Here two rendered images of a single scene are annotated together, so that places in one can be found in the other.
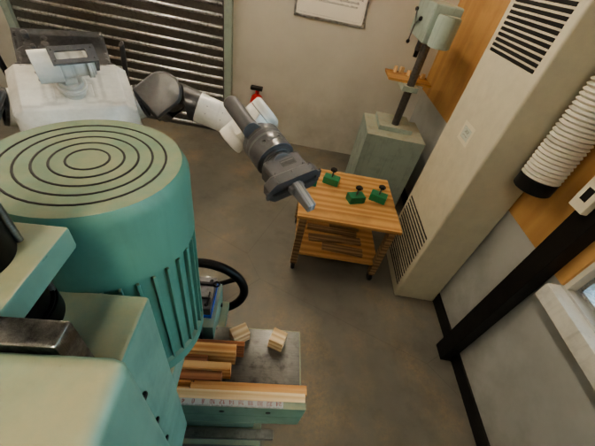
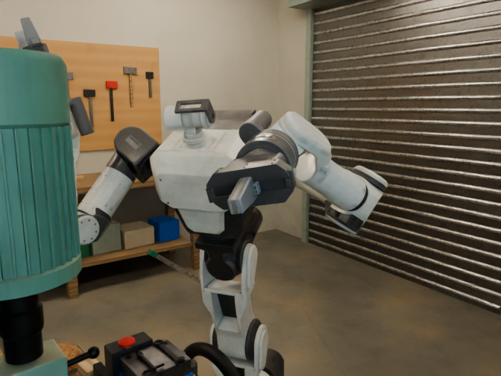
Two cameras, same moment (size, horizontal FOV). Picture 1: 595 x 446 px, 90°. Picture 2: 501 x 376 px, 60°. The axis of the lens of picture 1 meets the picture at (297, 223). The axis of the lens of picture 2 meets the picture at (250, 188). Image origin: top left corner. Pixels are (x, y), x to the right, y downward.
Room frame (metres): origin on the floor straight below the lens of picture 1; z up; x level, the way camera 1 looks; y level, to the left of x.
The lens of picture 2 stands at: (0.20, -0.48, 1.44)
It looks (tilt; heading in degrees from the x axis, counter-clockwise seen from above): 11 degrees down; 59
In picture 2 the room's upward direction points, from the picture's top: straight up
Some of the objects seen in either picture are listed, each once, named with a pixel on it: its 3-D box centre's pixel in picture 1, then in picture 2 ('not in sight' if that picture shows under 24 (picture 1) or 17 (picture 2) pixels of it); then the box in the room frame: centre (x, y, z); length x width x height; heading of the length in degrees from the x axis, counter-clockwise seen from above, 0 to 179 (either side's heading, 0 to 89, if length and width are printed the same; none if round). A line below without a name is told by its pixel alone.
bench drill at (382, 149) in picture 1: (397, 119); not in sight; (2.52, -0.62, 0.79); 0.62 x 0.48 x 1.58; 2
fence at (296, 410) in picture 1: (165, 404); not in sight; (0.18, 0.19, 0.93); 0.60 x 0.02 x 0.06; 99
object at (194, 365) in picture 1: (187, 368); not in sight; (0.26, 0.18, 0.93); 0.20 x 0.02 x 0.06; 99
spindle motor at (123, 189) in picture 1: (125, 265); (5, 171); (0.22, 0.20, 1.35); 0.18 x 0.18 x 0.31
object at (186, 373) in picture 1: (179, 377); not in sight; (0.24, 0.19, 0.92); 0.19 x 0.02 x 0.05; 99
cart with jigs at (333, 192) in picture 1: (339, 218); not in sight; (1.66, -0.29, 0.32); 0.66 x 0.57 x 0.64; 95
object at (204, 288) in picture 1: (188, 295); (147, 359); (0.41, 0.23, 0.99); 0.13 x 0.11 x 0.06; 99
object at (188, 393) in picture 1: (167, 396); not in sight; (0.20, 0.19, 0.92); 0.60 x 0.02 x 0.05; 99
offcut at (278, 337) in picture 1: (277, 340); not in sight; (0.38, -0.02, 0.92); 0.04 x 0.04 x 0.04; 78
